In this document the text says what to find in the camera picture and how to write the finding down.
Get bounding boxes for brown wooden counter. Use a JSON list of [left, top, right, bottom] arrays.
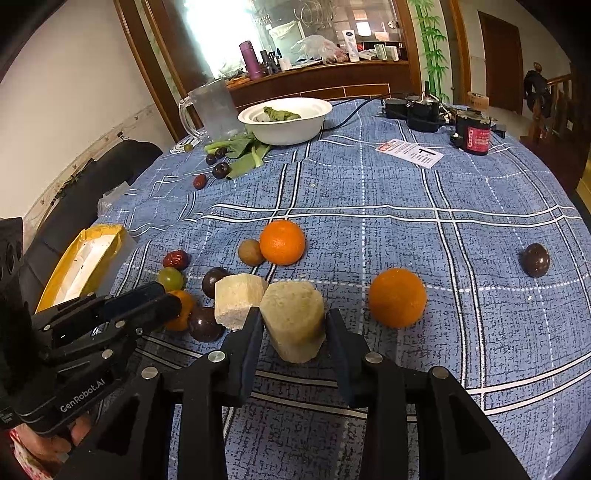
[[225, 59, 411, 112]]

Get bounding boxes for green leaves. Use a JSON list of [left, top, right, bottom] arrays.
[[255, 106, 302, 123]]

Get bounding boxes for green bamboo wall decal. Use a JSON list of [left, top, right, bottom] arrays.
[[410, 0, 451, 103]]

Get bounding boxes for dark passion fruit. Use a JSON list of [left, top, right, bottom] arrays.
[[187, 305, 226, 343], [520, 243, 551, 278]]

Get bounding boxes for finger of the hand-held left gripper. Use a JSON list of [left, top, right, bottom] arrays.
[[46, 294, 183, 368], [32, 282, 167, 344]]

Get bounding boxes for orange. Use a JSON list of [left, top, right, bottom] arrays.
[[259, 220, 307, 266], [163, 290, 197, 332], [368, 268, 428, 329]]

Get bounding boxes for white paper card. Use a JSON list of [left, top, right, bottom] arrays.
[[376, 137, 445, 170]]

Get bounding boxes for black electric device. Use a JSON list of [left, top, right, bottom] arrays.
[[385, 81, 451, 134]]

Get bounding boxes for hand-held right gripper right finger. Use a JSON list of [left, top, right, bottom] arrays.
[[325, 308, 532, 480]]

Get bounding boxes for person's left forearm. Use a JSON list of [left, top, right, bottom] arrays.
[[7, 427, 51, 480]]

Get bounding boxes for dark plum behind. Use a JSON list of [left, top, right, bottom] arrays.
[[202, 267, 230, 298]]

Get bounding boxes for dark figurine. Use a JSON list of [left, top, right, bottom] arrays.
[[523, 61, 553, 118]]

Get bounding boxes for brown wooden door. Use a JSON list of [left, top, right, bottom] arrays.
[[476, 10, 525, 114]]

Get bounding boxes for purple bottle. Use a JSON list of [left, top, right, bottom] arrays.
[[239, 41, 266, 80]]

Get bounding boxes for yellow cardboard box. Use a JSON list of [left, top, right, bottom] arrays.
[[34, 224, 139, 315]]

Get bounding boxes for white bowl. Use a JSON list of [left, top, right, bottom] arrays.
[[237, 97, 334, 146]]

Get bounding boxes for red-labelled black motor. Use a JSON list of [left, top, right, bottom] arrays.
[[450, 107, 507, 157]]

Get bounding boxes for clear plastic bag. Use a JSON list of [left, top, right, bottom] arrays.
[[290, 34, 343, 65]]

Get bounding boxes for blue plaid tablecloth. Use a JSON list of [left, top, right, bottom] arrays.
[[113, 98, 591, 480]]

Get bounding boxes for beige spongy cylinder chunk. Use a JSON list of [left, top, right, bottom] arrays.
[[214, 273, 269, 332], [259, 281, 328, 364]]

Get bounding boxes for white tube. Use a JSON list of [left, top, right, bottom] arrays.
[[344, 28, 361, 62]]

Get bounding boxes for wooden stair railing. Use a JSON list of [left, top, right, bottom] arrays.
[[519, 74, 587, 185]]

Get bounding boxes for black chair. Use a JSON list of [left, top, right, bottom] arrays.
[[18, 141, 164, 310]]

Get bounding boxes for black cable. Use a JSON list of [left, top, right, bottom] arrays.
[[321, 95, 407, 132]]

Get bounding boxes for green bok choy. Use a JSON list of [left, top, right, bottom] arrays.
[[204, 131, 273, 181]]

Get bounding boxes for clear glass pitcher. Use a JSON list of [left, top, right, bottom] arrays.
[[178, 78, 239, 141]]

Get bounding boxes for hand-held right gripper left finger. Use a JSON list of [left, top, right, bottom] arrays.
[[55, 307, 265, 480]]

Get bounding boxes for person's left hand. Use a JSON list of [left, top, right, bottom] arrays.
[[39, 413, 95, 464]]

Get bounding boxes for brown kiwi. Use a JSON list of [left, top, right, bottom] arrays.
[[238, 239, 266, 267]]

